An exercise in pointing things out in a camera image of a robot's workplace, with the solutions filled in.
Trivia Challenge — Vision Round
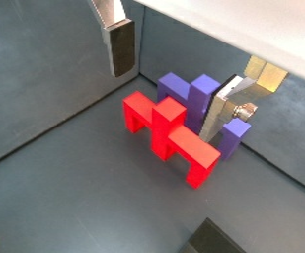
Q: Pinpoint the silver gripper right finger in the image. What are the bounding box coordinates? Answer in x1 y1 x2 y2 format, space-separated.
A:
199 56 287 142

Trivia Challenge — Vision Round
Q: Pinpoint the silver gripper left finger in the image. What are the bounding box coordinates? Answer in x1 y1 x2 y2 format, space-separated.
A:
87 0 135 77

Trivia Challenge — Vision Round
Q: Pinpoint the purple comb-shaped block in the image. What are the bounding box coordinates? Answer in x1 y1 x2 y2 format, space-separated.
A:
156 72 251 160

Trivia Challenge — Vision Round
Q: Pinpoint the red comb-shaped block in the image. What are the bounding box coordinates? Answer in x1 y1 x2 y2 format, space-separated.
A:
123 91 220 189

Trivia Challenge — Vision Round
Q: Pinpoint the black rectangular holder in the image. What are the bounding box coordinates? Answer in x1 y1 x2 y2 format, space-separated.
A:
178 218 247 253

